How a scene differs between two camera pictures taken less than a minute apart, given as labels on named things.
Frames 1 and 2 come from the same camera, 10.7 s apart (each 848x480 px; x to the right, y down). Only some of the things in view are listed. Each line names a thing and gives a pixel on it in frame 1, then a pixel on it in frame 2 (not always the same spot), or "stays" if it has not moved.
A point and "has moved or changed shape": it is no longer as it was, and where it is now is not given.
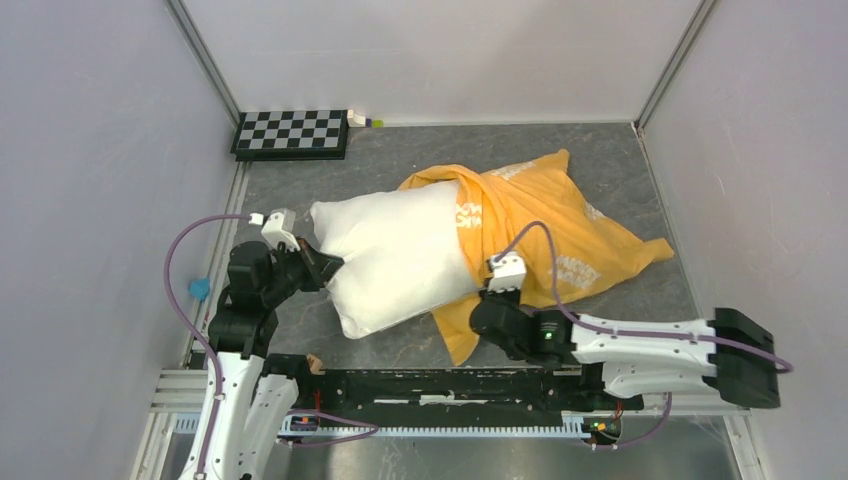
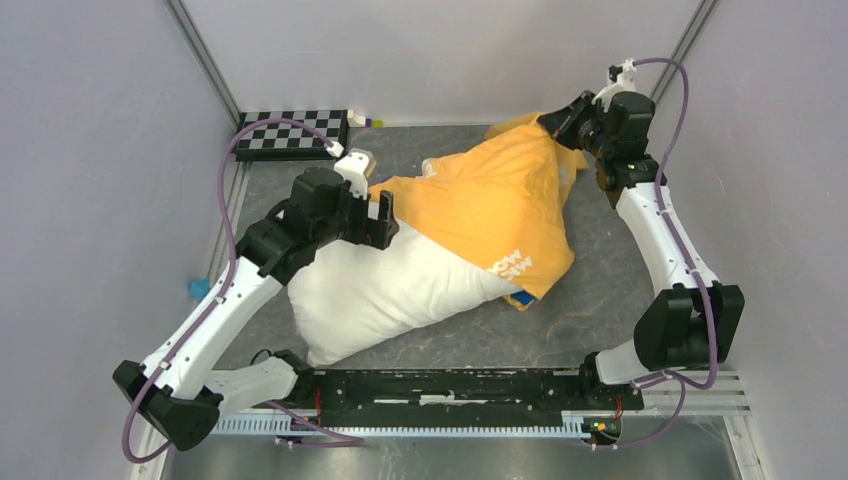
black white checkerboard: [291, 135] stays
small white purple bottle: [357, 120] stays
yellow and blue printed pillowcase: [534, 210] -> [502, 200]
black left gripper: [322, 265] -> [378, 233]
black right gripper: [514, 293] -> [561, 124]
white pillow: [401, 254] has moved or changed shape
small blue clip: [199, 288] stays
